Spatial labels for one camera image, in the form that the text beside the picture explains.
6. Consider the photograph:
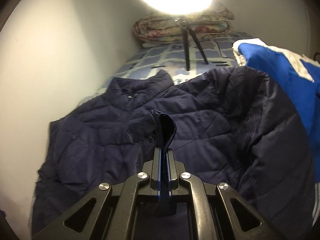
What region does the black tripod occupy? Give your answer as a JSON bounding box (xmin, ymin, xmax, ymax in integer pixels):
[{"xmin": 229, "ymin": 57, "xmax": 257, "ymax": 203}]
[{"xmin": 172, "ymin": 16, "xmax": 210, "ymax": 71}]

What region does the bright blue white jacket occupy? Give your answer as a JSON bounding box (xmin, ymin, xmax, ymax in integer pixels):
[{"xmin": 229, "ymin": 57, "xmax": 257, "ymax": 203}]
[{"xmin": 232, "ymin": 38, "xmax": 320, "ymax": 223}]

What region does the navy quilted puffer jacket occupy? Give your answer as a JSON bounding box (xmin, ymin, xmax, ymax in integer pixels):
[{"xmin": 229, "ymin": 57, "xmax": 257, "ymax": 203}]
[{"xmin": 31, "ymin": 67, "xmax": 315, "ymax": 239}]

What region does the blue plaid bed sheet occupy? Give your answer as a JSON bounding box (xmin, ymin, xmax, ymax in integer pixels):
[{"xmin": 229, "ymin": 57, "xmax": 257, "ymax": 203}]
[{"xmin": 112, "ymin": 32, "xmax": 251, "ymax": 85}]

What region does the folded floral quilt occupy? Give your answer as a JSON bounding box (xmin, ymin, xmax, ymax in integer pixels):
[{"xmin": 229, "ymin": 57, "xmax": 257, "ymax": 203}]
[{"xmin": 133, "ymin": 1, "xmax": 235, "ymax": 44}]

